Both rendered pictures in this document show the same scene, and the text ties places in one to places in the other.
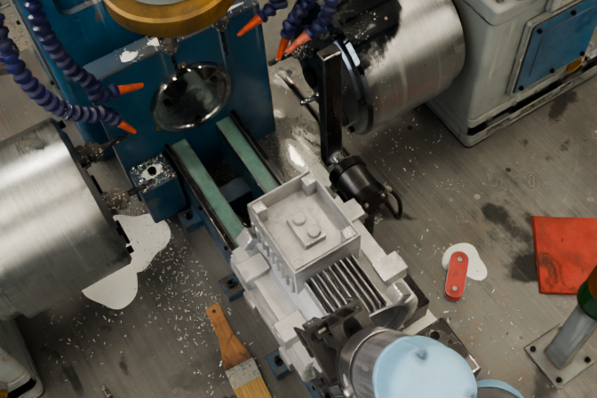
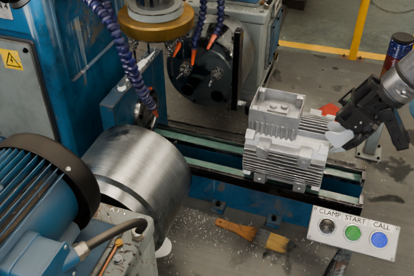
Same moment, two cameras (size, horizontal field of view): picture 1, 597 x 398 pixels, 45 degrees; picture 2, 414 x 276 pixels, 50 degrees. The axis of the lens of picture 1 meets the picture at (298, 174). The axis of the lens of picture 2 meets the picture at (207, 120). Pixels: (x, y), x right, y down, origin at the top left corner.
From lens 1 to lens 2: 76 cm
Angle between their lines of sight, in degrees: 34
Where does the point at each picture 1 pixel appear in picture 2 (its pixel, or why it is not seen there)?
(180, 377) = (233, 260)
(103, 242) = (185, 170)
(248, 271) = (264, 145)
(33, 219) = (153, 165)
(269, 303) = (285, 152)
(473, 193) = not seen: hidden behind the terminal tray
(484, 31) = (259, 29)
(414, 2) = (230, 23)
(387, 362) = not seen: outside the picture
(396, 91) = (245, 63)
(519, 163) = not seen: hidden behind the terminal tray
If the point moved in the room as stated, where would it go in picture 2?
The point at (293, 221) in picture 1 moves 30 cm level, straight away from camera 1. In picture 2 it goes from (272, 107) to (188, 62)
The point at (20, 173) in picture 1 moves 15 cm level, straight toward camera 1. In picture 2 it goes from (128, 146) to (198, 157)
